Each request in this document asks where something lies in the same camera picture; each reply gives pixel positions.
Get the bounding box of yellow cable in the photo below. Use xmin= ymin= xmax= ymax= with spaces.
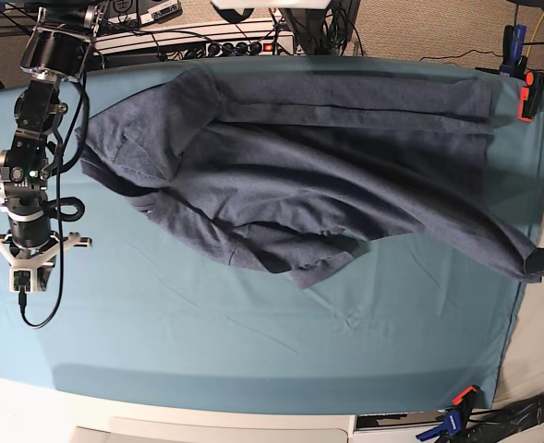
xmin=527 ymin=11 xmax=544 ymax=56

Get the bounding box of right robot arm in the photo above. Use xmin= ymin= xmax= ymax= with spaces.
xmin=0 ymin=1 xmax=107 ymax=279

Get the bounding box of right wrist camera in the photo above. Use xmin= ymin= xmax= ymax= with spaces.
xmin=9 ymin=267 xmax=38 ymax=293

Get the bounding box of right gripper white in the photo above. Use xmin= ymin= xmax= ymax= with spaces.
xmin=0 ymin=231 xmax=92 ymax=270

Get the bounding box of orange blue clamp bottom right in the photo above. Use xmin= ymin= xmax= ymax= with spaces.
xmin=416 ymin=385 xmax=480 ymax=442

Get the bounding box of orange black clamp top right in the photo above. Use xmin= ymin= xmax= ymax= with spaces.
xmin=517 ymin=71 xmax=544 ymax=123

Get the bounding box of black power strip red switch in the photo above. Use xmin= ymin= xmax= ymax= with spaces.
xmin=206 ymin=41 xmax=275 ymax=58

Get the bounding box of blue black clamp top right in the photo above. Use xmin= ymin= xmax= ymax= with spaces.
xmin=499 ymin=24 xmax=527 ymax=79

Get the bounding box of black camera cable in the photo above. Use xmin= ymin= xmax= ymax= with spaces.
xmin=18 ymin=73 xmax=91 ymax=329

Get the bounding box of blue-grey heathered T-shirt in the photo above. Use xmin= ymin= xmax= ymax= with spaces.
xmin=78 ymin=67 xmax=541 ymax=289

